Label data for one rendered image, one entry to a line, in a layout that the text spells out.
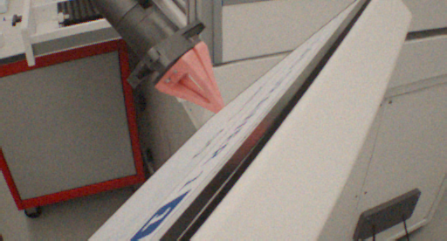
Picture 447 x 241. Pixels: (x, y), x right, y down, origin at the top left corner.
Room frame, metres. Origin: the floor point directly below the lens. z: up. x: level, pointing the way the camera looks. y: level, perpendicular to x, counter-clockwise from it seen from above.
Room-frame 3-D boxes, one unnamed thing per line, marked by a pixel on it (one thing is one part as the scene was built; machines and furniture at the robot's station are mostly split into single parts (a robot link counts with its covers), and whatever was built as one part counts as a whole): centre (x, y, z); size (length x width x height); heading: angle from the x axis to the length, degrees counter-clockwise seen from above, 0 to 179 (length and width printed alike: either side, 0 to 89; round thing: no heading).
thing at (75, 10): (1.12, 0.36, 0.87); 0.22 x 0.18 x 0.06; 112
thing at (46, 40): (1.12, 0.35, 0.86); 0.40 x 0.26 x 0.06; 112
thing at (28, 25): (1.04, 0.55, 0.87); 0.29 x 0.02 x 0.11; 22
